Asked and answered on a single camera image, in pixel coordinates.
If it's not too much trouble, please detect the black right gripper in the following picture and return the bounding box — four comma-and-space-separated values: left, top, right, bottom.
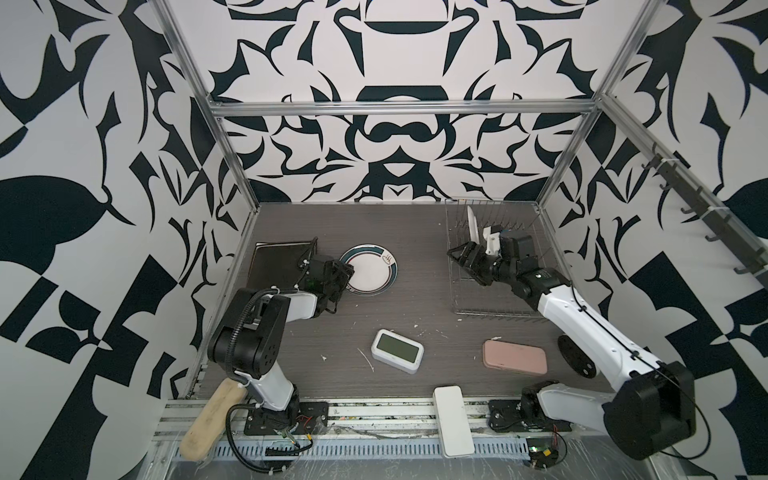
450, 240, 519, 287

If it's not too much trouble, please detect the small white round plate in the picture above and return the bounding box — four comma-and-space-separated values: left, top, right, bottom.
340, 244, 399, 296

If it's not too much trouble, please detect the black square plate gold rim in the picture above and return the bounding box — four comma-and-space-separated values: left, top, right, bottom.
246, 240, 317, 290

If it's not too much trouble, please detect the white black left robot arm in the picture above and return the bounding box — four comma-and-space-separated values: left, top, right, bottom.
197, 255, 355, 475

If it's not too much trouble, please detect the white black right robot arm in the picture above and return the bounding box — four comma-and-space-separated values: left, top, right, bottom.
447, 230, 704, 460

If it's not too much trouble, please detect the white digital clock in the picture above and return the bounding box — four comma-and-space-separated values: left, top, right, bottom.
371, 329, 425, 375

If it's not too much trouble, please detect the pink flat case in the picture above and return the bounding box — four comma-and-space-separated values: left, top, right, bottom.
482, 340, 548, 376

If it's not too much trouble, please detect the white rectangular box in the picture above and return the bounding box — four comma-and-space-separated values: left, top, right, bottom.
433, 386, 475, 458

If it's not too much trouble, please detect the beige foam roll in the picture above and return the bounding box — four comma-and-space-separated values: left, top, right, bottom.
179, 378, 247, 462

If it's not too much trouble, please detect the small circuit board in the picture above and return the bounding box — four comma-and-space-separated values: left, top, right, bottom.
524, 433, 568, 470

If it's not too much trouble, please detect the chrome wire dish rack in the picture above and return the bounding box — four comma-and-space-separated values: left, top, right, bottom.
446, 200, 570, 318

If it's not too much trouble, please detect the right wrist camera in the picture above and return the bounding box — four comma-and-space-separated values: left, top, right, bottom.
482, 225, 504, 257

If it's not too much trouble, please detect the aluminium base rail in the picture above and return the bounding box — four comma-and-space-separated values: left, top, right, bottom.
152, 392, 664, 463

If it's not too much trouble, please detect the aluminium cage frame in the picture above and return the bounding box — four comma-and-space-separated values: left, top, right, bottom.
149, 0, 768, 397

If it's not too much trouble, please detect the black wall hook rail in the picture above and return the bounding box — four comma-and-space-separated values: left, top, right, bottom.
643, 142, 767, 290

